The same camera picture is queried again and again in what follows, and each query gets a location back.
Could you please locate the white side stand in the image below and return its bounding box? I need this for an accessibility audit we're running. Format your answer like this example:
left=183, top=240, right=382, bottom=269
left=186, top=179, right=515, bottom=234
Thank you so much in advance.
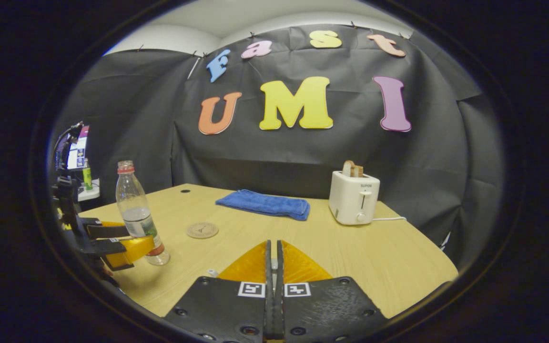
left=78, top=179, right=100, bottom=202

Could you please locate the computer monitor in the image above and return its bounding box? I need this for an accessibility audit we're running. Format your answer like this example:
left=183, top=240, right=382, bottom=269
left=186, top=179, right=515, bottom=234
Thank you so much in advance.
left=67, top=126, right=90, bottom=171

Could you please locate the white toaster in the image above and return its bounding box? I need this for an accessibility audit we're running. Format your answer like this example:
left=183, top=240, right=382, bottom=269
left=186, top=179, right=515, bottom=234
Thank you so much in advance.
left=328, top=171, right=381, bottom=225

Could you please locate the blue towel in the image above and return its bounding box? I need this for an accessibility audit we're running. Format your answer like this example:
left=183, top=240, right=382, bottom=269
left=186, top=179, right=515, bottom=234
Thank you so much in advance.
left=215, top=189, right=311, bottom=221

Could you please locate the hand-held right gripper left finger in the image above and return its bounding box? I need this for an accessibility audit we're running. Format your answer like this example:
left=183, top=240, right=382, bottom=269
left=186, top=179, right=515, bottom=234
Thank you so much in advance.
left=163, top=240, right=273, bottom=343

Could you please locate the round wooden coaster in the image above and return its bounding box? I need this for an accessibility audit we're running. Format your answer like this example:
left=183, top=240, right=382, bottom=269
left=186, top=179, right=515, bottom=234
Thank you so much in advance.
left=187, top=222, right=219, bottom=239

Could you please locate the clear plastic water bottle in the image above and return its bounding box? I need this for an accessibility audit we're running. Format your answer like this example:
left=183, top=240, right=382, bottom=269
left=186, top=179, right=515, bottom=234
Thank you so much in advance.
left=116, top=161, right=170, bottom=266

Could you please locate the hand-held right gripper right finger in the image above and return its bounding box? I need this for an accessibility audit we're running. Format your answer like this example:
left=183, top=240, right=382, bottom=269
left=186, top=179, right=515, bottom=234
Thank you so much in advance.
left=277, top=240, right=389, bottom=343

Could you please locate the black backdrop cloth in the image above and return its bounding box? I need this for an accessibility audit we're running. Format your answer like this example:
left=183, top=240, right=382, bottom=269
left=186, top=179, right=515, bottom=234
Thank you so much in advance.
left=48, top=24, right=506, bottom=272

